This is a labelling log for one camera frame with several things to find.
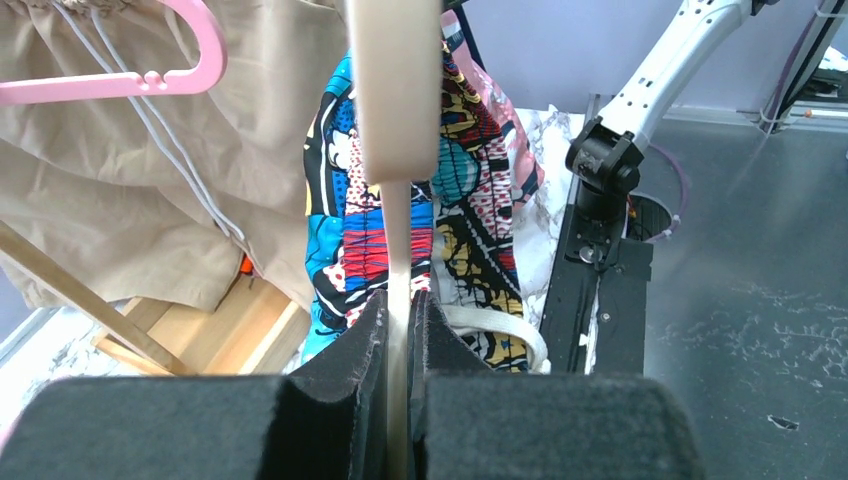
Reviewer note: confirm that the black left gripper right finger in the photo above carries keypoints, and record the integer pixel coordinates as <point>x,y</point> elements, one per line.
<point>470,422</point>

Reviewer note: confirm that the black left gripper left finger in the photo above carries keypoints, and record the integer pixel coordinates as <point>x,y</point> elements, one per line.
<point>325,420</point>

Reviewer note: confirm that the comic print shorts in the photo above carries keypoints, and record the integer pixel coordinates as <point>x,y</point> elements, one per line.
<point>462,227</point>

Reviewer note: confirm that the cream plastic hanger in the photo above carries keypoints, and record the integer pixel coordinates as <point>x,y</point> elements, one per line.
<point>396,72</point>

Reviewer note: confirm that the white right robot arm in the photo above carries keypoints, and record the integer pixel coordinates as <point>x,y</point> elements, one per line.
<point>606,155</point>

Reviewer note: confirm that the pink patterned shorts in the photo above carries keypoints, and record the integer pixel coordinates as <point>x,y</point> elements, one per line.
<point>526,173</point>

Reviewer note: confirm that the beige shorts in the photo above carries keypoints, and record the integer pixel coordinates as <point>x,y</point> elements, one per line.
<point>171,217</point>

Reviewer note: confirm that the pink plastic hanger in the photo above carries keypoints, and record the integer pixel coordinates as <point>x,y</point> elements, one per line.
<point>208,71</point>

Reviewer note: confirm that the wooden clothes rack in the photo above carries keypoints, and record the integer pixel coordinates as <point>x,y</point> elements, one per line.
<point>256,329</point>

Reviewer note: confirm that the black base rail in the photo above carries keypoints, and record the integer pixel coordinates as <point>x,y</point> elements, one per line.
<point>594,316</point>

